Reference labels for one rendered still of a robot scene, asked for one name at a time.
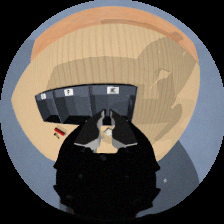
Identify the dark grey rack of labelled bins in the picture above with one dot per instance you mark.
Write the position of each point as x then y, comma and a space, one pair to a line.
74, 109

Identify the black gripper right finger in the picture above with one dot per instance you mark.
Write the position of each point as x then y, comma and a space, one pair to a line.
126, 134

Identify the white domino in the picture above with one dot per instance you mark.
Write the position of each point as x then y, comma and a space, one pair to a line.
108, 132

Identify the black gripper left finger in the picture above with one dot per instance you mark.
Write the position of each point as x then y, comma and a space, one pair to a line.
87, 134

